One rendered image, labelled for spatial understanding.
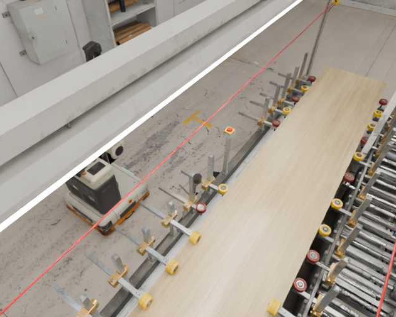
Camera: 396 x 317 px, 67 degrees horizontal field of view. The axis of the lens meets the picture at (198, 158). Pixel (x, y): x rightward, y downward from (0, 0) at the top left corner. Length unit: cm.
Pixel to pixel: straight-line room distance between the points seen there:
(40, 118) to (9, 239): 314
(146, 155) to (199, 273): 222
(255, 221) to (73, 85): 183
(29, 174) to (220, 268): 161
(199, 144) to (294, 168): 172
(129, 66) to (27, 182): 31
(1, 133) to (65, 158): 12
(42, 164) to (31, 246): 293
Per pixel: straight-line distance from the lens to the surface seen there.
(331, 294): 192
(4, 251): 363
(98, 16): 428
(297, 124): 311
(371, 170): 299
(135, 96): 72
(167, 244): 236
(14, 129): 57
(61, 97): 61
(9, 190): 61
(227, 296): 200
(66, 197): 338
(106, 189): 287
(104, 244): 327
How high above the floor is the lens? 278
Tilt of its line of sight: 46 degrees down
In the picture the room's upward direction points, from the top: 1 degrees clockwise
